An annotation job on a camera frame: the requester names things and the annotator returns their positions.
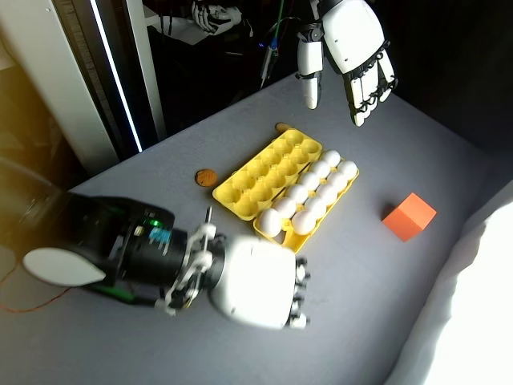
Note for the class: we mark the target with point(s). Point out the orange cube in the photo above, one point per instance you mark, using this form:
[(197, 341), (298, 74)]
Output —
[(409, 218)]

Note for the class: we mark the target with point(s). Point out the white cloth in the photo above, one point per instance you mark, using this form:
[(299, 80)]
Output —
[(473, 301)]

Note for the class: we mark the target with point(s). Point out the grey table cloth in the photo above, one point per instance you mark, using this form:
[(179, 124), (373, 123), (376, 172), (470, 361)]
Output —
[(360, 301)]

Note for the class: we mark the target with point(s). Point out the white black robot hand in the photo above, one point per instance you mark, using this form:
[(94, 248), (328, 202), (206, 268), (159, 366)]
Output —
[(256, 280), (352, 36)]

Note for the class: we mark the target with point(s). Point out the brown round disc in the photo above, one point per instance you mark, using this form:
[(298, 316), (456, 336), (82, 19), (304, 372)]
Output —
[(282, 126), (206, 177)]

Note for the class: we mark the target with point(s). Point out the person's hand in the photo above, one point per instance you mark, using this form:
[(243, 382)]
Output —
[(204, 14), (230, 18)]

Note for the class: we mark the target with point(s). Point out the yellow egg carton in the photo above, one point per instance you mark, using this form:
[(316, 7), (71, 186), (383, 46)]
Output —
[(256, 180)]

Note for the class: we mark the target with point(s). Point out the white cabinet with light strip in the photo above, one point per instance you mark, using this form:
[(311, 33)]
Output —
[(48, 80)]

